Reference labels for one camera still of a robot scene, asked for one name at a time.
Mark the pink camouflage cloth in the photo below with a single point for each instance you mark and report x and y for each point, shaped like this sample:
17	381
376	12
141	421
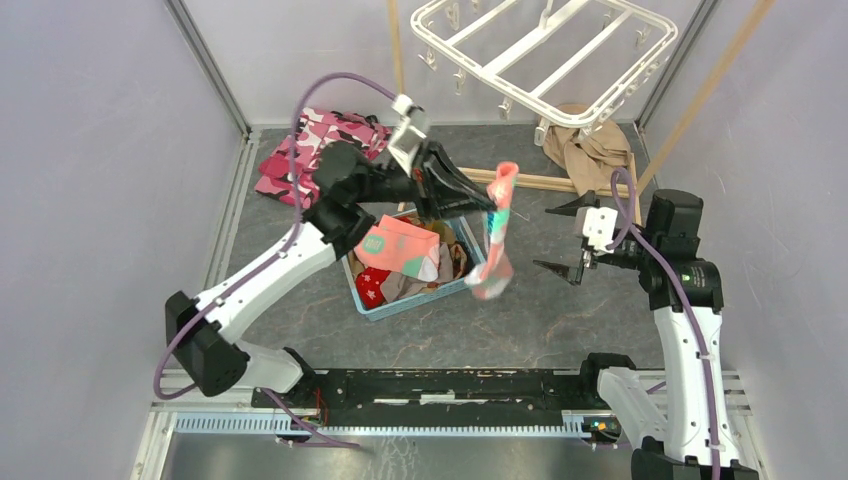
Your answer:
287	174

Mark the blue plastic basket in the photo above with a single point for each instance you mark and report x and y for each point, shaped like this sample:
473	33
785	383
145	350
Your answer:
465	236

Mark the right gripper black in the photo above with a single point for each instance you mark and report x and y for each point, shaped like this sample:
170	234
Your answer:
574	274

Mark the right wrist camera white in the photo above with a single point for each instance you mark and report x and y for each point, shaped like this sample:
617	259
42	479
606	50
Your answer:
596	225

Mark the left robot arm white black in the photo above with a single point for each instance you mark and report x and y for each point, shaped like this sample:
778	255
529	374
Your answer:
204	332

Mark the wooden hanger stand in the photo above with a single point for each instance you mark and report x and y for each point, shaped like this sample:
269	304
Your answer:
707	88

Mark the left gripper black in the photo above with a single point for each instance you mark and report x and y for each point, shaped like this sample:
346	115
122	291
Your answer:
434	175

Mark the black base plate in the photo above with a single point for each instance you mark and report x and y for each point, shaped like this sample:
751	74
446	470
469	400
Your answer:
439	397

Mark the brown beige socks pile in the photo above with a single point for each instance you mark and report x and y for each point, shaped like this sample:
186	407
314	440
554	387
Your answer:
454	264

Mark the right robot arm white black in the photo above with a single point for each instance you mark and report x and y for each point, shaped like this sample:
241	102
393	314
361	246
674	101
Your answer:
693	437

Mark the white clip hanger frame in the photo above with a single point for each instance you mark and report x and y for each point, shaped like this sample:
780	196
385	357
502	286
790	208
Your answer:
575	64

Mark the red sock white stars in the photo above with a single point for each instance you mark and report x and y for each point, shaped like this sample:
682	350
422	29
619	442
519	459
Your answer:
368	285

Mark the beige cloth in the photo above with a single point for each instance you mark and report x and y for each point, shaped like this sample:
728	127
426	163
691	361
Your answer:
588	161

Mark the pink sock green patches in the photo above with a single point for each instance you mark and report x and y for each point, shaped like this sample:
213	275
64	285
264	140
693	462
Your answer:
488	280

